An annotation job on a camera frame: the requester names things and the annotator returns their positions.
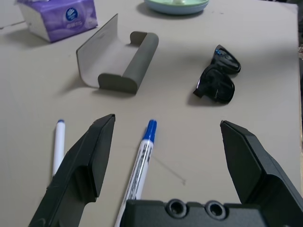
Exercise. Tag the purple tissue pack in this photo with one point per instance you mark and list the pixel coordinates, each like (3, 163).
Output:
(68, 23)

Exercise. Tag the grey glasses case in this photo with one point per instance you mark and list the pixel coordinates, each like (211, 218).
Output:
(104, 54)

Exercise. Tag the thin white marker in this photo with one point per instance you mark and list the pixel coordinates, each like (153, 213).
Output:
(59, 146)

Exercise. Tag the black sunglasses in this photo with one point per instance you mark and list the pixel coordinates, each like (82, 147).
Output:
(217, 85)

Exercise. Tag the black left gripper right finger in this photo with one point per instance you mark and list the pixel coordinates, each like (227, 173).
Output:
(248, 165)

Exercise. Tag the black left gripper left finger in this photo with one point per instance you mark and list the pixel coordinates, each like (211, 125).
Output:
(78, 165)

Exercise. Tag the blue plate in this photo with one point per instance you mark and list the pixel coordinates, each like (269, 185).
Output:
(175, 11)

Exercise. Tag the thick white marker blue cap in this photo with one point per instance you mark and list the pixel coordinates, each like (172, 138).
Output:
(142, 160)

